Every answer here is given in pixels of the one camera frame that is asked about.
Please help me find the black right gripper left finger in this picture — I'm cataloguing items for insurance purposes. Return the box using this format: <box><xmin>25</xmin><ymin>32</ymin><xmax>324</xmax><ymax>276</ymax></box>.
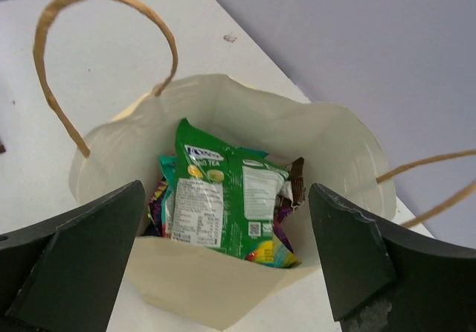
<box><xmin>1</xmin><ymin>180</ymin><xmax>145</xmax><ymax>331</ymax></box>

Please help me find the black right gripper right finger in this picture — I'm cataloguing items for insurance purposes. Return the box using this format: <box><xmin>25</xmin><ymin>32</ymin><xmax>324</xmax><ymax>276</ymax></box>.
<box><xmin>308</xmin><ymin>184</ymin><xmax>476</xmax><ymax>331</ymax></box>

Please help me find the dark small candy packet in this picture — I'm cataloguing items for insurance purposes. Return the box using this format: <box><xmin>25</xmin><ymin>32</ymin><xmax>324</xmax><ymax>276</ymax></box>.
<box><xmin>275</xmin><ymin>157</ymin><xmax>306</xmax><ymax>219</ymax></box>

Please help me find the teal snack packet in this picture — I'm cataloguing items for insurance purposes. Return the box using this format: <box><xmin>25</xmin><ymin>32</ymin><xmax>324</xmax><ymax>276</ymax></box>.
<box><xmin>158</xmin><ymin>147</ymin><xmax>268</xmax><ymax>186</ymax></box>

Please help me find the green candy bag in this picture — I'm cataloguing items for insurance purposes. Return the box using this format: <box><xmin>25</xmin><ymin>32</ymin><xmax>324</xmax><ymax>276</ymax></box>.
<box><xmin>169</xmin><ymin>119</ymin><xmax>300</xmax><ymax>269</ymax></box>

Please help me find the brown chocolate bar wrapper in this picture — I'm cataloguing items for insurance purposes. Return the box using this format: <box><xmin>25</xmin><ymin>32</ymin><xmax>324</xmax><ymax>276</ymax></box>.
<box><xmin>0</xmin><ymin>139</ymin><xmax>6</xmax><ymax>154</ymax></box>

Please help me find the brown paper bag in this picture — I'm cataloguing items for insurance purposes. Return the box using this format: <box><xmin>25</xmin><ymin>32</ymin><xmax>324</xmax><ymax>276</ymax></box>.
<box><xmin>32</xmin><ymin>0</ymin><xmax>476</xmax><ymax>330</ymax></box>

